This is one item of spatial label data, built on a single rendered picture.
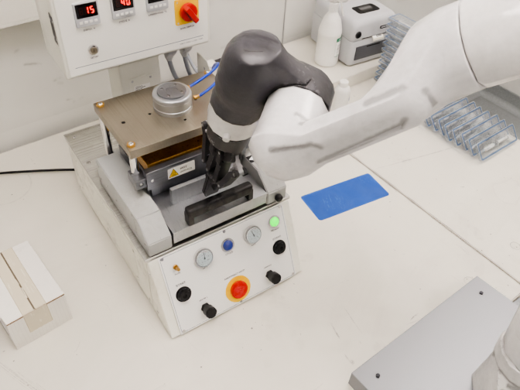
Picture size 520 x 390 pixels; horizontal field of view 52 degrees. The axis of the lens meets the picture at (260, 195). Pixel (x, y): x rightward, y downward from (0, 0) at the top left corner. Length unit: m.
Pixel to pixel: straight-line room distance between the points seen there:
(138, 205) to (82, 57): 0.31
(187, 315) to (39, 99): 0.81
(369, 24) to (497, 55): 1.26
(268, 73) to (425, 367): 0.66
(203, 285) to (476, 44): 0.73
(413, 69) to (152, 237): 0.60
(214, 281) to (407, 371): 0.42
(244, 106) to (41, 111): 0.97
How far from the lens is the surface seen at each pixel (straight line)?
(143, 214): 1.04
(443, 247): 1.41
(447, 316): 1.22
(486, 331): 1.22
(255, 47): 0.75
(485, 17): 0.65
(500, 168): 1.71
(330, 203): 1.43
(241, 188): 1.07
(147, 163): 1.06
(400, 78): 0.66
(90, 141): 1.34
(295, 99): 0.75
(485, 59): 0.66
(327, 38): 1.85
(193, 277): 1.11
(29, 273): 1.21
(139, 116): 1.09
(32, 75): 1.61
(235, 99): 0.78
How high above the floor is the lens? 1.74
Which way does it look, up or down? 44 degrees down
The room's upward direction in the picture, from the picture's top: 4 degrees clockwise
